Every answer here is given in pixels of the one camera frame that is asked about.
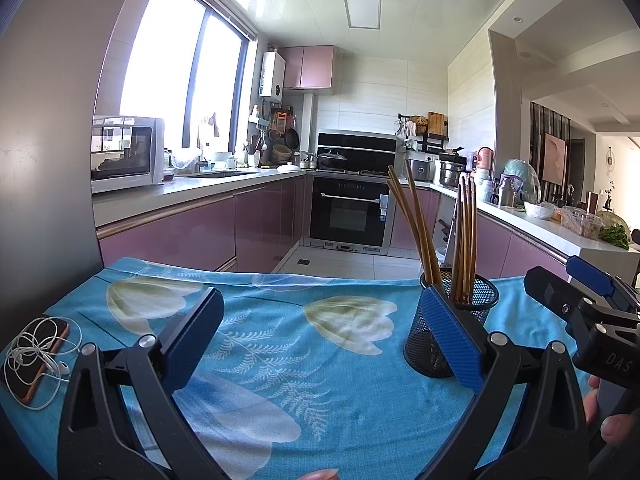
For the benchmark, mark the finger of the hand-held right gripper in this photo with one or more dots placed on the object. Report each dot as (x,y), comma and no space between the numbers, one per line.
(550,292)
(592,277)

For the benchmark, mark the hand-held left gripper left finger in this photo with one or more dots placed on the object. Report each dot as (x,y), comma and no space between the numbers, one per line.
(192,350)

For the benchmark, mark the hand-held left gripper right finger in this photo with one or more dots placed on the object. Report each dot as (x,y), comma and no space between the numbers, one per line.
(450,340)

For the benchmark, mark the black mesh holder cup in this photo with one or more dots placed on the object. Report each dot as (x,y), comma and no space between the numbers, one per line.
(425,350)

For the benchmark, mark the bunch of bamboo chopsticks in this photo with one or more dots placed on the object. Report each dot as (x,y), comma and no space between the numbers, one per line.
(465,240)

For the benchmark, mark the person's right hand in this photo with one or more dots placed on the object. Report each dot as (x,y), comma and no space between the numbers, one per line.
(617,430)

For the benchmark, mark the person's left hand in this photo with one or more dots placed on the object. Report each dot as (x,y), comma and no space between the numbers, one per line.
(322,475)

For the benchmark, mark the pink base cabinet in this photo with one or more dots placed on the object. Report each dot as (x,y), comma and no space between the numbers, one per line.
(260,220)
(530,255)

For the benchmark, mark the green leafy vegetables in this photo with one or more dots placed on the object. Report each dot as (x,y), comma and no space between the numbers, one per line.
(615,236)

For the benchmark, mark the clear plastic food container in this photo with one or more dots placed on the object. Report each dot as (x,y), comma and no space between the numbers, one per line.
(580,222)

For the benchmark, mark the white bowl with plastic bag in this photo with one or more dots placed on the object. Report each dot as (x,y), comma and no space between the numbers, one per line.
(540,210)

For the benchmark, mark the blue floral tablecloth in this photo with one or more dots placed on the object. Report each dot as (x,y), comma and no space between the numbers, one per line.
(280,360)

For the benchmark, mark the steel thermos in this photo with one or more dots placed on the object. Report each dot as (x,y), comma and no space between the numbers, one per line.
(506,192)

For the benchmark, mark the teal mesh food cover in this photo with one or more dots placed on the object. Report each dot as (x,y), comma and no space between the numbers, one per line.
(520,172)

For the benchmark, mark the white plastic bottle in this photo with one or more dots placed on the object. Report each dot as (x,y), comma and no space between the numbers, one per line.
(484,185)

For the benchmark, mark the pink kettle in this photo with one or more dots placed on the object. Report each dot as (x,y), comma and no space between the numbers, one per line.
(485,157)

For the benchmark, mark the steel stockpot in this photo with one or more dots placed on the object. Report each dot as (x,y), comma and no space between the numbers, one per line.
(450,175)

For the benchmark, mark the black built-in oven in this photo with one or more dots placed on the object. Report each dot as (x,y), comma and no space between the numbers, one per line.
(347,215)

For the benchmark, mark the black smartphone orange case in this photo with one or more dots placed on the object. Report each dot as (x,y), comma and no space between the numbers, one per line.
(26,387)

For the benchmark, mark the silver rice cooker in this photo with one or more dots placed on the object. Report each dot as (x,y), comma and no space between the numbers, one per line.
(419,170)

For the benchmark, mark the clear plastic bag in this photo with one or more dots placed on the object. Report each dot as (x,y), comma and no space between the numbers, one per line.
(186,160)

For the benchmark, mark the white utensil crock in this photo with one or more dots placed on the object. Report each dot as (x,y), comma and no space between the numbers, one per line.
(253,160)

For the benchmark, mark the wooden cutting board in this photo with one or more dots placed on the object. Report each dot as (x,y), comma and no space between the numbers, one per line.
(436,122)

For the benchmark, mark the white pot lid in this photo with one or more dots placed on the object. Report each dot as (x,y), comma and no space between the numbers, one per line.
(289,166)

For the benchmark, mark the black range hood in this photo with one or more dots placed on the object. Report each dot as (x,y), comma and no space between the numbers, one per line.
(370,145)

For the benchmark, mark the white microwave oven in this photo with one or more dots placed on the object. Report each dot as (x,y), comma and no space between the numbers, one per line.
(125,150)

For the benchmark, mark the black wok with lid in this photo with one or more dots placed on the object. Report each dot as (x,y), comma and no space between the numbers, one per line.
(332,161)

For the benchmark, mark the hanging frying pan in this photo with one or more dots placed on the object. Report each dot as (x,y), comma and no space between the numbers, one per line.
(292,139)

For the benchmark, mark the white water heater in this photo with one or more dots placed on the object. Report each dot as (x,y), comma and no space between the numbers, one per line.
(272,75)

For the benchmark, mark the large kitchen window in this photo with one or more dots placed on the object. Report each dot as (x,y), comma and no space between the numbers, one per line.
(165,60)

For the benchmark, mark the ceiling light panel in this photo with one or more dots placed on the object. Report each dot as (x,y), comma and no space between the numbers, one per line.
(362,10)

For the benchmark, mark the pink framed wall painting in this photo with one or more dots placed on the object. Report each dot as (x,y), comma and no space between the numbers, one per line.
(554,157)

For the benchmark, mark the dark striped wall panel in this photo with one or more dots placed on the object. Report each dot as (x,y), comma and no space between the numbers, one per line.
(537,130)

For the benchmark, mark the black wall rack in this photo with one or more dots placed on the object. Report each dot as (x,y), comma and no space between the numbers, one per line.
(430,140)

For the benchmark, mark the pink wall cabinet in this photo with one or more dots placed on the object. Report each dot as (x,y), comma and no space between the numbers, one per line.
(310,67)

